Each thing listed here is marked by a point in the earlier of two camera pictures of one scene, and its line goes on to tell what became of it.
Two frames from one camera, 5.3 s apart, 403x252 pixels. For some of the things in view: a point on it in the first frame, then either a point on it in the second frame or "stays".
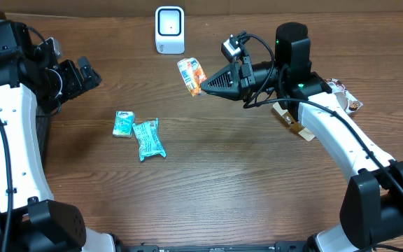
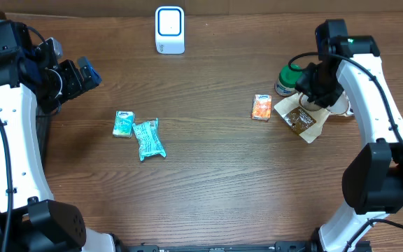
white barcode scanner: (170, 29) stays
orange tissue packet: (192, 73) to (262, 107)
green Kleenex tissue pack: (123, 124) stays
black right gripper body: (248, 80) to (319, 85)
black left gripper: (74, 75) stays
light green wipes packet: (149, 138) stays
